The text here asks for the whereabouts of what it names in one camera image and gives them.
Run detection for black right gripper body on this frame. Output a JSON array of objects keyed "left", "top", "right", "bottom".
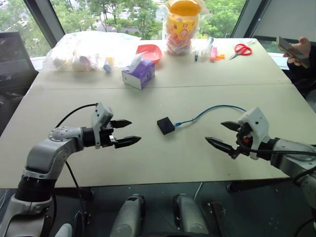
[{"left": 235, "top": 122, "right": 253, "bottom": 157}]

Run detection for grey rounded robot leg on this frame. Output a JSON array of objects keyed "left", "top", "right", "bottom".
[
  {"left": 172, "top": 194, "right": 210, "bottom": 237},
  {"left": 109, "top": 194, "right": 146, "bottom": 237}
]

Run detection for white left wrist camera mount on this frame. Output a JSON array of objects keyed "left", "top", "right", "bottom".
[{"left": 90, "top": 102, "right": 115, "bottom": 149}]

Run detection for red handled scissors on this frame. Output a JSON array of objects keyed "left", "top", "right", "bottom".
[{"left": 229, "top": 43, "right": 253, "bottom": 61}]

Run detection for yellow candy jar in bag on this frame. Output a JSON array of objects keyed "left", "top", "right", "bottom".
[{"left": 160, "top": 0, "right": 207, "bottom": 56}]

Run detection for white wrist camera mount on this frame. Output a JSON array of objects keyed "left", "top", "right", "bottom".
[
  {"left": 90, "top": 102, "right": 115, "bottom": 149},
  {"left": 237, "top": 107, "right": 272, "bottom": 160}
]

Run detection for red plastic bowl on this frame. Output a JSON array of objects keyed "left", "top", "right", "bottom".
[{"left": 136, "top": 44, "right": 163, "bottom": 64}]

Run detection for person in dark clothes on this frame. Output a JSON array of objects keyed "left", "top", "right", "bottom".
[{"left": 286, "top": 55, "right": 316, "bottom": 113}]

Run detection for blue cable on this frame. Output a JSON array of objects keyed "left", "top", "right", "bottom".
[{"left": 173, "top": 105, "right": 248, "bottom": 128}]

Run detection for black chair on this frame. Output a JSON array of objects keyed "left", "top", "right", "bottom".
[{"left": 0, "top": 30, "right": 40, "bottom": 135}]

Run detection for small black rectangular box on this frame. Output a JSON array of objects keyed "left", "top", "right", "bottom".
[{"left": 157, "top": 117, "right": 176, "bottom": 135}]

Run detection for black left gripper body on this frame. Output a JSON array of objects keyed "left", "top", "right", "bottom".
[{"left": 98, "top": 120, "right": 117, "bottom": 149}]

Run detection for person's bare hand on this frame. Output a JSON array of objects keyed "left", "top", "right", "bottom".
[{"left": 282, "top": 37, "right": 312, "bottom": 67}]

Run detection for grey smartphone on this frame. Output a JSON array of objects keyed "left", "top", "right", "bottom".
[{"left": 276, "top": 36, "right": 311, "bottom": 69}]

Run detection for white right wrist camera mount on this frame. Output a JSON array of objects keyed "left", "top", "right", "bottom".
[{"left": 237, "top": 107, "right": 272, "bottom": 160}]

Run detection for white cable under table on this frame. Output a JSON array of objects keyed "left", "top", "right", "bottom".
[{"left": 194, "top": 182, "right": 203, "bottom": 201}]

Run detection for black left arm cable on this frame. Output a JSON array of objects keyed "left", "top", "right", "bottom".
[{"left": 54, "top": 103, "right": 97, "bottom": 237}]

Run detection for purple white tissue box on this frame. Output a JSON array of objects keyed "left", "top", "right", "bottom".
[{"left": 121, "top": 52, "right": 156, "bottom": 90}]

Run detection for small blue yellow bottle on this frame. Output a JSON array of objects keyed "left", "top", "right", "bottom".
[{"left": 103, "top": 57, "right": 116, "bottom": 74}]

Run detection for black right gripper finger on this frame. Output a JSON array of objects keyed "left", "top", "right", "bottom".
[
  {"left": 204, "top": 136, "right": 238, "bottom": 159},
  {"left": 220, "top": 120, "right": 241, "bottom": 132}
]

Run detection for black table leg bracket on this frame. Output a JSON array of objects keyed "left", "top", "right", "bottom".
[
  {"left": 207, "top": 201, "right": 229, "bottom": 237},
  {"left": 75, "top": 209, "right": 91, "bottom": 237}
]

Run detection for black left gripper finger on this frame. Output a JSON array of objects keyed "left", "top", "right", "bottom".
[
  {"left": 110, "top": 119, "right": 133, "bottom": 129},
  {"left": 114, "top": 135, "right": 142, "bottom": 150}
]

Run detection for clear plastic bag with items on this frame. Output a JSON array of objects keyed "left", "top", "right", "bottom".
[{"left": 42, "top": 31, "right": 142, "bottom": 73}]

